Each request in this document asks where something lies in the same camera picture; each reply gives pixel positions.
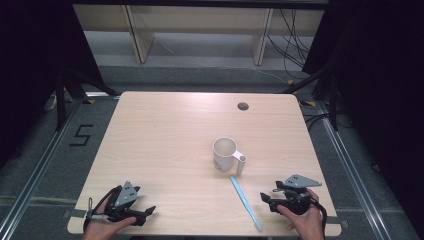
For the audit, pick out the person's left hand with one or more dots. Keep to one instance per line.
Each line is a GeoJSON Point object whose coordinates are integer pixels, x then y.
{"type": "Point", "coordinates": [104, 225]}

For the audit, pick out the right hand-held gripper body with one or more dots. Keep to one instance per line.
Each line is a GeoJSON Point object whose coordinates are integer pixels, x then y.
{"type": "Point", "coordinates": [296, 195]}

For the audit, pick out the black curtain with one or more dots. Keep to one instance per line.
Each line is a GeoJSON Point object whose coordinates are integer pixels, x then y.
{"type": "Point", "coordinates": [30, 66]}
{"type": "Point", "coordinates": [383, 83]}

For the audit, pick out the beige wooden shelf unit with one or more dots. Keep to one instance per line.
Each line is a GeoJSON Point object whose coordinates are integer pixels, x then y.
{"type": "Point", "coordinates": [200, 20]}

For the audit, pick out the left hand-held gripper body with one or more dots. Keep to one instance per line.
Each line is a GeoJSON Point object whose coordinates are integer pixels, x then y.
{"type": "Point", "coordinates": [126, 196]}

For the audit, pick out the metal floor rail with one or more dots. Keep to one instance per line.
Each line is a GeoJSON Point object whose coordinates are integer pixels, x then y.
{"type": "Point", "coordinates": [350, 173]}
{"type": "Point", "coordinates": [36, 173]}

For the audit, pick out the light blue toothbrush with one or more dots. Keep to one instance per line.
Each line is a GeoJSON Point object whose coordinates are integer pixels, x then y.
{"type": "Point", "coordinates": [245, 202]}

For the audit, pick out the person's right hand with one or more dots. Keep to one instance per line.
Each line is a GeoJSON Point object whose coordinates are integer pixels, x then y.
{"type": "Point", "coordinates": [306, 224]}

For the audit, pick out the black metal stand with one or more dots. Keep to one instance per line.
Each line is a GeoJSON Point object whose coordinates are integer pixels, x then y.
{"type": "Point", "coordinates": [60, 100]}
{"type": "Point", "coordinates": [333, 100]}

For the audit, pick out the yellow floor tape piece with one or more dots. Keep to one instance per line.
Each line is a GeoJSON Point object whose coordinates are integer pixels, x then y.
{"type": "Point", "coordinates": [308, 103]}
{"type": "Point", "coordinates": [88, 101]}

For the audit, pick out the white cup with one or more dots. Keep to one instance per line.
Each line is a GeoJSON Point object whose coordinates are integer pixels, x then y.
{"type": "Point", "coordinates": [227, 154]}

